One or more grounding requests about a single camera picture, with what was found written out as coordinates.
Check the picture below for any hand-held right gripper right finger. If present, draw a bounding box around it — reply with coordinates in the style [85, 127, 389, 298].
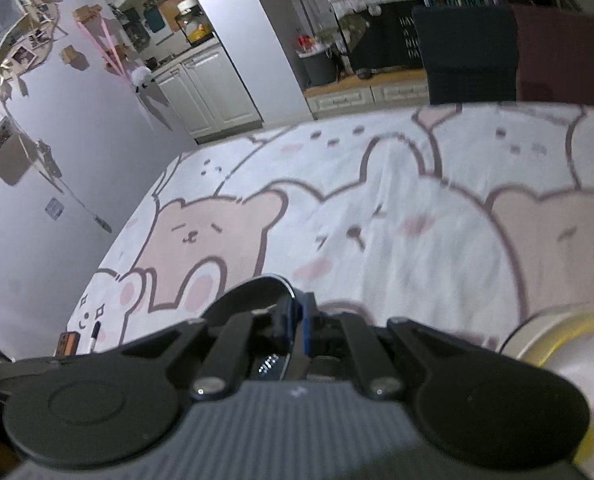
[302, 292, 478, 401]

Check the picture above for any grey bin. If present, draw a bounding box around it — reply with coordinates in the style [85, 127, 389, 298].
[297, 47, 339, 89]

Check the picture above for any maroon chair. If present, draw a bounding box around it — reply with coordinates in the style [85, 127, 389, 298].
[511, 3, 594, 109]

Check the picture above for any dark blue chair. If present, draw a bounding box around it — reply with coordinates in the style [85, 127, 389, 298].
[411, 4, 521, 107]

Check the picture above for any wooden-top drawer bench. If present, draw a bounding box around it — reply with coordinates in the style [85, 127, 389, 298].
[303, 69, 431, 119]

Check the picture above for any yellow-rimmed lemon print bowl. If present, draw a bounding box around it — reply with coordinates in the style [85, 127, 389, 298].
[521, 310, 594, 472]

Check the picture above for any orange small box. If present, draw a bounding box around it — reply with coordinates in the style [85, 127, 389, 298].
[58, 331, 82, 357]

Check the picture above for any wall photo board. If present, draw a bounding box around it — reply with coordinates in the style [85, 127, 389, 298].
[0, 0, 68, 107]

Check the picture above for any white plush toy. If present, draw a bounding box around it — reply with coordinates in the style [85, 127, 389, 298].
[128, 65, 156, 92]

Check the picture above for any bear print tablecloth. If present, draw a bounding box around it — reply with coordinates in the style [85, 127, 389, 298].
[67, 101, 594, 480]

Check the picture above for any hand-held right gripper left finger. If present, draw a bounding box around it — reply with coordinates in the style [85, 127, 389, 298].
[119, 290, 303, 401]

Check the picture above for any cream bowl with handles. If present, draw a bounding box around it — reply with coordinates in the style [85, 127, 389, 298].
[498, 304, 594, 480]

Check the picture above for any white kitchen cabinet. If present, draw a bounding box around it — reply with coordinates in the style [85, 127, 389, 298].
[151, 42, 264, 142]

